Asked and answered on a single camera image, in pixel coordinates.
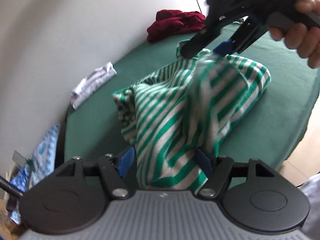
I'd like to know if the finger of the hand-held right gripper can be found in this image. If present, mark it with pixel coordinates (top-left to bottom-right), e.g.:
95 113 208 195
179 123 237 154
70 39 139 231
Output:
214 17 269 57
180 23 226 58

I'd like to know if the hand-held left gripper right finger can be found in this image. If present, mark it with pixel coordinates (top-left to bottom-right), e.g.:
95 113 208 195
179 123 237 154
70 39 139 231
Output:
195 148 273 200

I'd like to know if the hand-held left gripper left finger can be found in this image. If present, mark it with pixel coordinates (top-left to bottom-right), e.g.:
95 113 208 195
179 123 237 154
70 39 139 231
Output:
54 147 135 200

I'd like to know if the green white striped shirt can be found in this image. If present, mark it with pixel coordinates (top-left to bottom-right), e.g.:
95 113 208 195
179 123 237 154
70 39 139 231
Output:
112 40 272 190

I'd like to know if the person's right hand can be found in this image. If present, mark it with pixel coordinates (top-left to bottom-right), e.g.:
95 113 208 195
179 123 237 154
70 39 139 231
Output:
269 0 320 69

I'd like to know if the dark red garment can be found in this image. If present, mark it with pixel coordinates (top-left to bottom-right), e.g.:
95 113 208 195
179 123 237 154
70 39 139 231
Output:
146 9 207 43

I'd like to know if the green table cover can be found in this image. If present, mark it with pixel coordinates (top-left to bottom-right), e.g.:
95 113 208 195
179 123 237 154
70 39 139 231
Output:
64 22 320 188

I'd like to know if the blue floral towel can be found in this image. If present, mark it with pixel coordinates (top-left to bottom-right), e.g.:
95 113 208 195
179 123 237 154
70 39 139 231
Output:
9 124 60 225

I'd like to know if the white folded shirt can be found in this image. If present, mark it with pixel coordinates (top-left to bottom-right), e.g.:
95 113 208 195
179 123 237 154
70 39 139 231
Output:
70 62 117 110

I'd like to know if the dark grey cylinder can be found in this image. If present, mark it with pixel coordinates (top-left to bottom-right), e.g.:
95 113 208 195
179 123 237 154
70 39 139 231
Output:
0 175 23 198

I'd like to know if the person's light shirt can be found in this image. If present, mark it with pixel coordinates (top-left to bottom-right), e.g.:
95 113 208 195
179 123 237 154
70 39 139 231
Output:
299 174 320 240

